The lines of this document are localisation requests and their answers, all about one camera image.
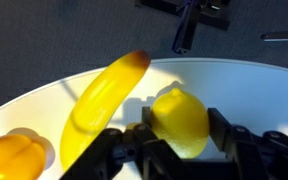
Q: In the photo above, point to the yellow lemon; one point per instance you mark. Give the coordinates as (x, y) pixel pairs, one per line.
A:
(180, 121)

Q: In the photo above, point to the orange toy bell pepper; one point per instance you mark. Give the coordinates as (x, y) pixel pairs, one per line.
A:
(14, 158)

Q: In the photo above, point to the yellow toy banana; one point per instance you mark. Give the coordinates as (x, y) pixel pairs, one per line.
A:
(100, 103)

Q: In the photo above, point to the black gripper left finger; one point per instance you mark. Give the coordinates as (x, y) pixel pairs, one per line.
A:
(146, 116)

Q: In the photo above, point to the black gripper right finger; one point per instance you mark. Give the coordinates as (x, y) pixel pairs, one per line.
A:
(220, 128)

